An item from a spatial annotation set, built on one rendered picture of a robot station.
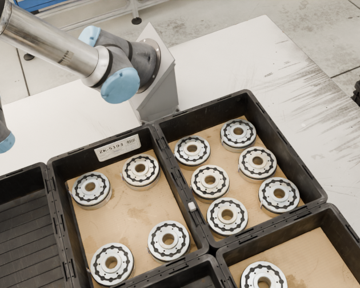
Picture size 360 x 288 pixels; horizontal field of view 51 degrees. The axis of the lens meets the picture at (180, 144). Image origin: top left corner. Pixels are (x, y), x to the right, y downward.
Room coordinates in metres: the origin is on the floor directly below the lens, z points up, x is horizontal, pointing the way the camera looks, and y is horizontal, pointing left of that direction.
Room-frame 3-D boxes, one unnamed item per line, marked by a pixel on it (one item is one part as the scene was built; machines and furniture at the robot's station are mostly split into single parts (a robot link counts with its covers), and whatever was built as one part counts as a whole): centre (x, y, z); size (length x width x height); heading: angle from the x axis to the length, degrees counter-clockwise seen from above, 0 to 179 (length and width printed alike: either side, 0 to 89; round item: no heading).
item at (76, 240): (0.44, 0.16, 0.87); 0.40 x 0.30 x 0.11; 16
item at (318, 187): (0.52, -0.13, 0.92); 0.40 x 0.30 x 0.02; 16
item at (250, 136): (0.65, -0.17, 0.86); 0.10 x 0.10 x 0.01
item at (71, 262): (0.44, 0.16, 0.92); 0.40 x 0.30 x 0.02; 16
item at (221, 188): (0.50, -0.07, 0.86); 0.10 x 0.10 x 0.01
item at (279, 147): (0.52, -0.13, 0.87); 0.40 x 0.30 x 0.11; 16
